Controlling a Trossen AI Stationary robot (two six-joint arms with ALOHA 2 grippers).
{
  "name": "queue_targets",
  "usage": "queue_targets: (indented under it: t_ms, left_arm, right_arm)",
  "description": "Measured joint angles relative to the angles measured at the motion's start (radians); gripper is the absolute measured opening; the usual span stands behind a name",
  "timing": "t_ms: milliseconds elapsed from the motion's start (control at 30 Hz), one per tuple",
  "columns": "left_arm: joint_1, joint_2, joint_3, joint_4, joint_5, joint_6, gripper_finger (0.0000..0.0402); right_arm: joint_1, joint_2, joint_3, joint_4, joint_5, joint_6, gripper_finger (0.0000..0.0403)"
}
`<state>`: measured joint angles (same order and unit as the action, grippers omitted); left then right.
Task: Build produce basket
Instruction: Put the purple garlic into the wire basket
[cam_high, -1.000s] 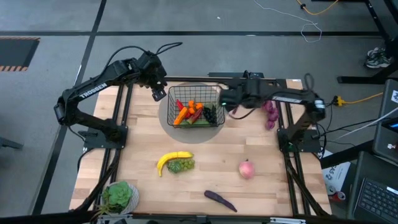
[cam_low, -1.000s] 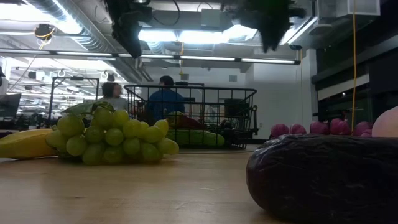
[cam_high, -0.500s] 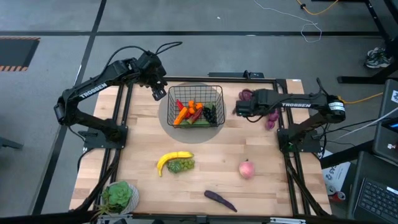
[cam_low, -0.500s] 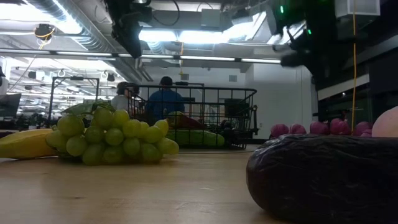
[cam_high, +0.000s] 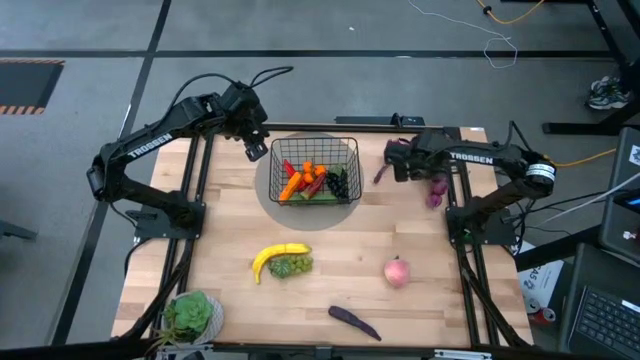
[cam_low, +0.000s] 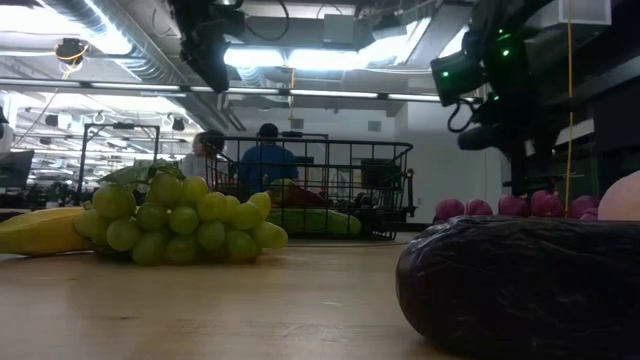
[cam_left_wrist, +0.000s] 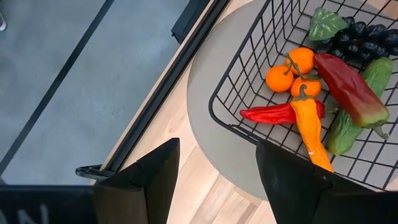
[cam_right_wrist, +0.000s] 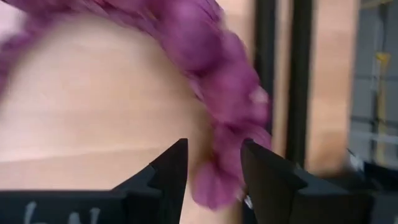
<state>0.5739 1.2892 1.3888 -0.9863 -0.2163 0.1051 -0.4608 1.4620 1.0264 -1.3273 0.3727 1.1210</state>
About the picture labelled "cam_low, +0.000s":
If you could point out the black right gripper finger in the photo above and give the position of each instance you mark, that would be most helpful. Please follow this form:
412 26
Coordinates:
490 139

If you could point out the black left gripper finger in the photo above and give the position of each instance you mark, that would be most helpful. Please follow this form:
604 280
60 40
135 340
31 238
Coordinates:
216 70

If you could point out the purple grape bunch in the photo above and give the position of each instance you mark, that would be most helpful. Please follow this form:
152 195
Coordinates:
545 204

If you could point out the dark black grape bunch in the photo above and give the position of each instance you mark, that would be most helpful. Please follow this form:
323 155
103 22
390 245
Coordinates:
362 200

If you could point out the pink peach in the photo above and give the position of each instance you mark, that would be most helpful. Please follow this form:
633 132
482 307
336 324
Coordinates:
625 200

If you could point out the dark purple eggplant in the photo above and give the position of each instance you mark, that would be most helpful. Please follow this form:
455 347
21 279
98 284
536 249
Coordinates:
525 285

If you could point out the green grape bunch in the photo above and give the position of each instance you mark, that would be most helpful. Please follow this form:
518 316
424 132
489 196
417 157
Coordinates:
182 220

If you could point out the red chili pepper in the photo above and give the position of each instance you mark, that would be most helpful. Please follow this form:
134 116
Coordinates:
305 199

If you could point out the green cucumber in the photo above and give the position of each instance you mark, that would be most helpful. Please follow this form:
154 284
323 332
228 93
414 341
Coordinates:
315 223

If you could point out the yellow banana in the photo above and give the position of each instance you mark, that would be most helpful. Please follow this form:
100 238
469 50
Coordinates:
40 232

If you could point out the person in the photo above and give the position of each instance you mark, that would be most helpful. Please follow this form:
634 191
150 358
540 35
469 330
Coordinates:
197 162
267 160

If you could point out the dark computer monitor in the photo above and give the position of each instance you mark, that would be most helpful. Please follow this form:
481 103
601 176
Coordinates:
15 170

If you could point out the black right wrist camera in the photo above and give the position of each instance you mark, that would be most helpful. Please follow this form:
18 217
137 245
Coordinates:
457 75

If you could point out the black metal rig frame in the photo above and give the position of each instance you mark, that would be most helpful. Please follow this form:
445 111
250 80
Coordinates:
82 160

